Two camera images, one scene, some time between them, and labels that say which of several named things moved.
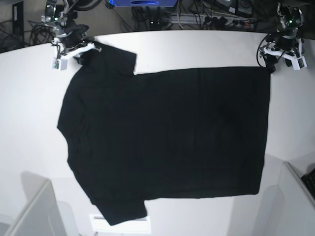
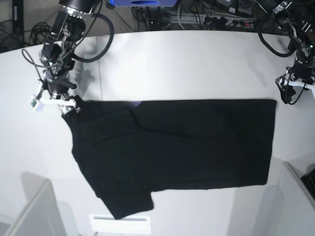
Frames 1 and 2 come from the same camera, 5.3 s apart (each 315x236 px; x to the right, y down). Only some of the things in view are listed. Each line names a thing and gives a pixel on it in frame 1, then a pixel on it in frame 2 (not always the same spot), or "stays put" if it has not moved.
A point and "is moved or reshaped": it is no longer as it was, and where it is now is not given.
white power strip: (208, 19) stays put
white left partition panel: (43, 216) stays put
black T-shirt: (162, 133) is moved or reshaped
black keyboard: (308, 179) stays put
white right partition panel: (289, 207) stays put
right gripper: (289, 44) → (299, 70)
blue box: (145, 3) stays put
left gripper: (72, 36) → (58, 85)
